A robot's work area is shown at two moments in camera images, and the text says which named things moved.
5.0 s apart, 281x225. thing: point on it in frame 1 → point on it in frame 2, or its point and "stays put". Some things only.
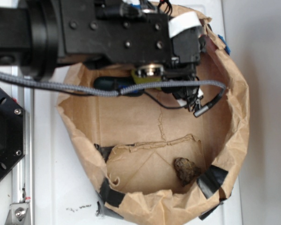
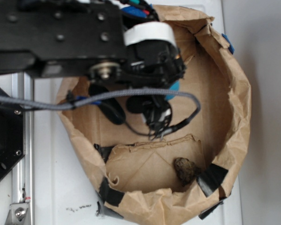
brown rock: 186,170 stays put
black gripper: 187,48 → 152,63
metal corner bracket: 17,213 stays put
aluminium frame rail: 23,174 stays put
